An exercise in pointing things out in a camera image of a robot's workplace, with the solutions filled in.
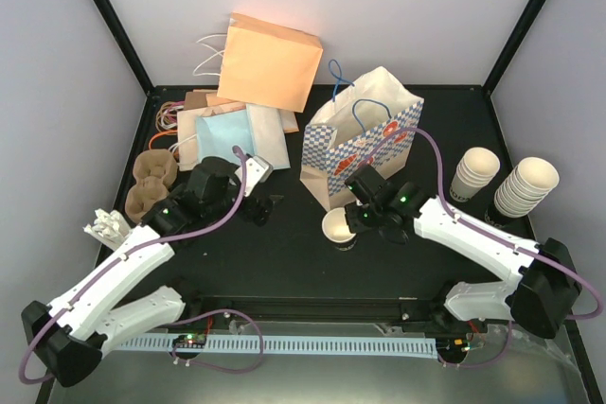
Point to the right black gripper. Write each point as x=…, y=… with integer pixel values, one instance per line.
x=354, y=222

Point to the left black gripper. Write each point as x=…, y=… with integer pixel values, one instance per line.
x=250, y=214

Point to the single white paper cup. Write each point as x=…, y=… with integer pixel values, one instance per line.
x=336, y=231

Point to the blue checkered paper bag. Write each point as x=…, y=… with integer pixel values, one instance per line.
x=362, y=123

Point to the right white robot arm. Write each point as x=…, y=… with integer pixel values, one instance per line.
x=536, y=286

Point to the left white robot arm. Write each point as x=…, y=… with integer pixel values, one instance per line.
x=68, y=337

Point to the white paper bag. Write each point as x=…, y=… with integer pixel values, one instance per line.
x=268, y=135

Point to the light blue paper bag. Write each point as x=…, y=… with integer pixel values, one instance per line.
x=218, y=134

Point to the brown pulp cup carrier stack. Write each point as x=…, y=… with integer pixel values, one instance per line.
x=154, y=171

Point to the beige kraft paper bag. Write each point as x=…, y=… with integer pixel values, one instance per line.
x=186, y=131

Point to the short stack paper cups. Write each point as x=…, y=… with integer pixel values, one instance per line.
x=474, y=171

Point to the brown flat paper bag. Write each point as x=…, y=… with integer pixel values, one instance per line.
x=197, y=99

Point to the orange paper bag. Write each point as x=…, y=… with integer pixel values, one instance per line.
x=268, y=64

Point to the tall stack paper cups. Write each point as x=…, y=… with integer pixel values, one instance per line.
x=523, y=189

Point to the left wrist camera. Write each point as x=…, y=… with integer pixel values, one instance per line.
x=257, y=171

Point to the light blue cable duct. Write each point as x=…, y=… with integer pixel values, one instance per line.
x=286, y=345

